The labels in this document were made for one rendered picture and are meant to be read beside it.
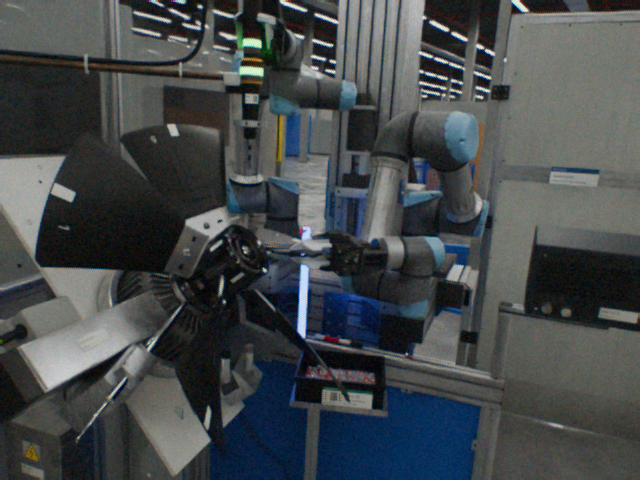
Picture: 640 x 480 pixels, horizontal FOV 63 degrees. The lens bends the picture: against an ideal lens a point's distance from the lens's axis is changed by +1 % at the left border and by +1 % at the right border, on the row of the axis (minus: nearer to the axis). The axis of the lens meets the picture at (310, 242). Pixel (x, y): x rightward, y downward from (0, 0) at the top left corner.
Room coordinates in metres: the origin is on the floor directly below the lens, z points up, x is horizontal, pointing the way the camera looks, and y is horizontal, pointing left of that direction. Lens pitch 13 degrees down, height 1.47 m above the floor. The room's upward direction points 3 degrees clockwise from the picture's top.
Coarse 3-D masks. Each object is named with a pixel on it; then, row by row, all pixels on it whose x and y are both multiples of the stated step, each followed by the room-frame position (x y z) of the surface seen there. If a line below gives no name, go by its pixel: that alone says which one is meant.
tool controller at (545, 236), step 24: (552, 240) 1.16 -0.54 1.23; (576, 240) 1.15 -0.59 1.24; (600, 240) 1.15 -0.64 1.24; (624, 240) 1.14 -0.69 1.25; (552, 264) 1.14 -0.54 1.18; (576, 264) 1.12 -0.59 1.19; (600, 264) 1.10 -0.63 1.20; (624, 264) 1.09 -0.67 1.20; (528, 288) 1.18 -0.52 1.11; (552, 288) 1.15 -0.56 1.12; (576, 288) 1.13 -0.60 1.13; (600, 288) 1.11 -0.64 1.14; (624, 288) 1.10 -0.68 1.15; (528, 312) 1.19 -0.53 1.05; (552, 312) 1.16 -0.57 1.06; (576, 312) 1.14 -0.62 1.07; (600, 312) 1.12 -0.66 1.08; (624, 312) 1.10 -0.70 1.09
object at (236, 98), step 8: (224, 80) 1.05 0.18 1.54; (232, 80) 1.05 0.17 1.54; (232, 88) 1.05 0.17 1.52; (240, 88) 1.05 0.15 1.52; (232, 96) 1.05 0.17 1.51; (240, 96) 1.06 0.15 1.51; (232, 104) 1.05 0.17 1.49; (240, 104) 1.06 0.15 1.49; (232, 112) 1.05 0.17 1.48; (240, 112) 1.06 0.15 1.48; (240, 120) 1.05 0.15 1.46; (248, 120) 1.04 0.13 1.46
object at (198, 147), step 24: (144, 144) 1.11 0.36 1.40; (168, 144) 1.13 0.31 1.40; (192, 144) 1.15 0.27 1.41; (216, 144) 1.18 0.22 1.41; (144, 168) 1.08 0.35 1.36; (168, 168) 1.09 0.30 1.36; (192, 168) 1.10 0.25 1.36; (216, 168) 1.12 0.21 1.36; (168, 192) 1.06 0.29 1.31; (192, 192) 1.07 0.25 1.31; (216, 192) 1.08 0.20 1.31; (192, 216) 1.04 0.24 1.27
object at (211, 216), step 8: (216, 208) 1.06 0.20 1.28; (200, 216) 1.04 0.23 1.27; (208, 216) 1.05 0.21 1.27; (216, 216) 1.05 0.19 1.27; (224, 216) 1.05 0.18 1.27; (192, 224) 1.03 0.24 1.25; (200, 224) 1.03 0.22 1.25; (216, 224) 1.04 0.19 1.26; (224, 224) 1.04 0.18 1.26; (208, 232) 1.03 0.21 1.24; (216, 232) 1.03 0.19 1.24
